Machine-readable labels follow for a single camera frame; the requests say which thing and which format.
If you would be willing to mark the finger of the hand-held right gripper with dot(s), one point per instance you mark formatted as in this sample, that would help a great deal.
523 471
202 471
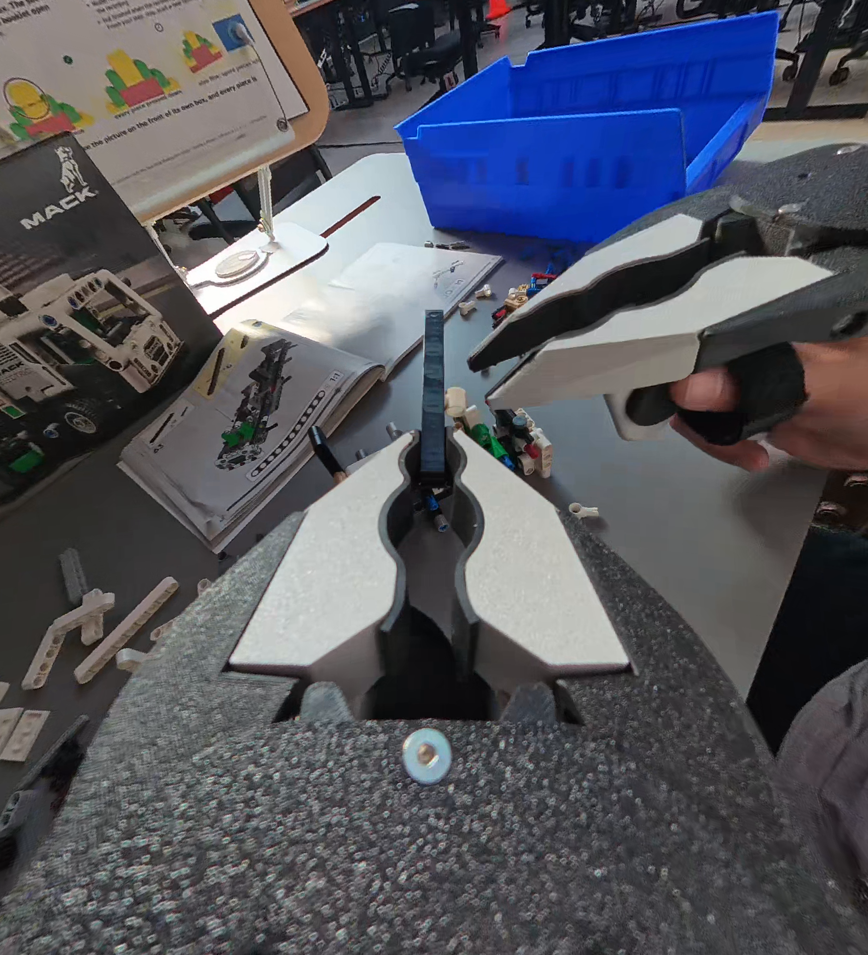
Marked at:
702 298
628 250

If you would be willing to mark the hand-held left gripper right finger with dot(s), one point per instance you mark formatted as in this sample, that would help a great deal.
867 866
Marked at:
546 597

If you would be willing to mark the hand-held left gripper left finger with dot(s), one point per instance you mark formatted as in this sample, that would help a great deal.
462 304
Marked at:
307 597

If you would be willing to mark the pile of small lego pieces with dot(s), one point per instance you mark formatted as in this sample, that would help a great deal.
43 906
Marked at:
534 291
505 440

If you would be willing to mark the long black Lego beam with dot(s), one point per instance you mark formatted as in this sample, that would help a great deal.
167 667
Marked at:
436 388

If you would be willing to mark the small white lego connector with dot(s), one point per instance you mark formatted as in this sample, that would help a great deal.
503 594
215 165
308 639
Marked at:
583 511

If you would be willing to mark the black lego axle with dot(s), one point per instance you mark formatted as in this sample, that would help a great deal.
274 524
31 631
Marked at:
325 451

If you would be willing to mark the black lego pins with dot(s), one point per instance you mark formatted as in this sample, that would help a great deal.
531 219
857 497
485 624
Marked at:
449 245

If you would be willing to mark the white straight lego beam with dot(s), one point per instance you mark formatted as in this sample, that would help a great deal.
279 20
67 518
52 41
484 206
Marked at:
126 630

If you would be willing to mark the small white lego piece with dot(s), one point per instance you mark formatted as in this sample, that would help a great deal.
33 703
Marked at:
130 659

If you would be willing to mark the grey lego beam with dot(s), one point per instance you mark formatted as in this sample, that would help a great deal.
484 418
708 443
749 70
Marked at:
72 574

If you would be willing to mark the white bent lego beam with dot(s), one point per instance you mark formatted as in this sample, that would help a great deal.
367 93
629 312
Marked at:
68 634

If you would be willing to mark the grey lego piece with holes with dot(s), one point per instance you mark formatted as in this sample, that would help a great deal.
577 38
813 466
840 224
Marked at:
14 812

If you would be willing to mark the lego set box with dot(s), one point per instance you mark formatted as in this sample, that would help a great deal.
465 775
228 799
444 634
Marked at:
31 298

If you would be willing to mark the person's right hand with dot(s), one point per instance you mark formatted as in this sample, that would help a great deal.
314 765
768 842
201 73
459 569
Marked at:
866 403

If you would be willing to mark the blue plastic bin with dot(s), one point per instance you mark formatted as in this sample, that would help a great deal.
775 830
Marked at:
553 171

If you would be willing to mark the open instruction booklet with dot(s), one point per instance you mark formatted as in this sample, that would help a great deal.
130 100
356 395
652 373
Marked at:
269 418

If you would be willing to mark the orange traffic cone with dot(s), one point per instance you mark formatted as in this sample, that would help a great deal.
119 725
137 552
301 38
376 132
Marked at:
499 9

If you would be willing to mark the person's dark pants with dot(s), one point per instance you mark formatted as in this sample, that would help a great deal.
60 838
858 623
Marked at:
822 634

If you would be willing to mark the black office chair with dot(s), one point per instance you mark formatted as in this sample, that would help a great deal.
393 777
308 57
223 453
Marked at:
422 45

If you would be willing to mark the white stand base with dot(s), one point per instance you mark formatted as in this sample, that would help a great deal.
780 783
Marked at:
292 250

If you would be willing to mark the person's pale grey shirt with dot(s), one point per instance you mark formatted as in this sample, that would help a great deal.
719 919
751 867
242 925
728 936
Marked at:
851 821

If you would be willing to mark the instruction sheet on wooden board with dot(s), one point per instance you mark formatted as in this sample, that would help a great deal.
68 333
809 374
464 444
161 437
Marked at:
143 74

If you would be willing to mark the black desk frame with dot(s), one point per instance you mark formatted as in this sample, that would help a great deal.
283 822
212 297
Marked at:
822 67

